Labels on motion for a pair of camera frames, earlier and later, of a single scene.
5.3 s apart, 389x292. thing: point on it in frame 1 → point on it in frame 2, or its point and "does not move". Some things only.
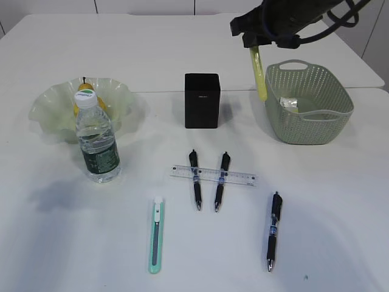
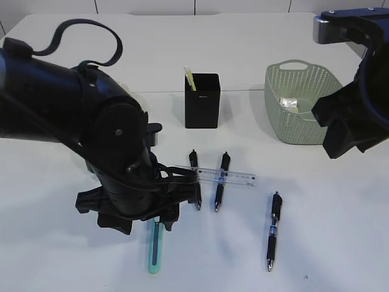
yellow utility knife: [260, 72] → [189, 75]
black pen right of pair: [225, 162] does not move
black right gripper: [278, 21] → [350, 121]
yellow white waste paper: [288, 102] does not move
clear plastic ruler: [213, 175] does not move
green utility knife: [157, 236] does not move
